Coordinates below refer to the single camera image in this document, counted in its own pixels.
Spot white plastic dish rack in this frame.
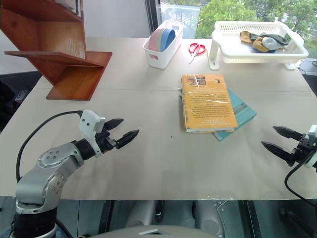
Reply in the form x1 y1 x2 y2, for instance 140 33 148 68
209 20 310 70

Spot large mustard sock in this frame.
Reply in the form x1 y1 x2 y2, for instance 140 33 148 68
252 36 270 53

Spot light grey sock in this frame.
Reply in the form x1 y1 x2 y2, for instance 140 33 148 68
262 37 282 51

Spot wooden shelf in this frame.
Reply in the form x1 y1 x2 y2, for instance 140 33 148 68
0 0 113 101

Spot orange hardcover book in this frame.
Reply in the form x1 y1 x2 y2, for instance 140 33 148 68
181 73 239 133

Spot teal book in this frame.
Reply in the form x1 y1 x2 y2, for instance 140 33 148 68
178 88 258 142

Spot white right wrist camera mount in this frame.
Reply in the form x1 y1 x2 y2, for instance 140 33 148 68
303 123 317 170

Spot pink plate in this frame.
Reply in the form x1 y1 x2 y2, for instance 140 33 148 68
149 28 163 52

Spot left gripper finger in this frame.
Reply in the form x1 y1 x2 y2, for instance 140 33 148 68
115 129 140 150
105 118 124 131

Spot grey robot torso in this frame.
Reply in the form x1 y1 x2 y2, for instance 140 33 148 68
94 224 223 238

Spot silver rounded robot leg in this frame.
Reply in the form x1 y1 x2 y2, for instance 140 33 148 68
194 200 240 238
123 200 160 229

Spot small mustard sock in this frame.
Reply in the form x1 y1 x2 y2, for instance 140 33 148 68
239 31 252 45

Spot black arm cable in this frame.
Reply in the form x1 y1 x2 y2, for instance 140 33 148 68
284 153 317 202
15 110 84 184

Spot red handled scissors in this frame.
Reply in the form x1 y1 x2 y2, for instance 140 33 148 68
187 43 207 65

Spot blue plate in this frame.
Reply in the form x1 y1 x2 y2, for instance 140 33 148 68
162 28 177 52

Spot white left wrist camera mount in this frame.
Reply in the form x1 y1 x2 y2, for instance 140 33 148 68
78 109 106 158

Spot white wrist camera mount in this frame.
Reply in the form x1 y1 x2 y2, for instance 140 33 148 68
78 109 106 158
303 123 317 170

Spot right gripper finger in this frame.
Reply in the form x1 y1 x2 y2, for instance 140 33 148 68
272 125 303 142
261 141 297 167

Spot dark green sock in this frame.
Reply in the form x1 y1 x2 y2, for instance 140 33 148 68
250 32 290 47

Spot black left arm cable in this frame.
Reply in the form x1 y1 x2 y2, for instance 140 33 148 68
15 110 84 184

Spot white plastic storage bin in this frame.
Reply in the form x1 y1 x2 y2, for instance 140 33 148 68
143 20 184 70

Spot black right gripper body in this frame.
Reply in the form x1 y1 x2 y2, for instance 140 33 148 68
291 134 315 164

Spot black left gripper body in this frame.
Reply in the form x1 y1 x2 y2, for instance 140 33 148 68
95 128 117 155

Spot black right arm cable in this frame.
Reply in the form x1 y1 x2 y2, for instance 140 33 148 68
284 153 317 202

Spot blue cloth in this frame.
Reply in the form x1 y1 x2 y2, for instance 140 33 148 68
253 47 277 54

